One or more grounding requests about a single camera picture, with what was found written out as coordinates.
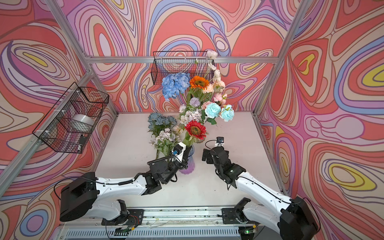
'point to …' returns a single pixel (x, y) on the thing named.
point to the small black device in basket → (82, 140)
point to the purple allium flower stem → (194, 101)
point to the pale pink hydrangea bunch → (195, 114)
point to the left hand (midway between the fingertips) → (191, 145)
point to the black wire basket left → (68, 126)
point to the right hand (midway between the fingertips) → (212, 153)
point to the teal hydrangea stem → (157, 121)
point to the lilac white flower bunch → (165, 141)
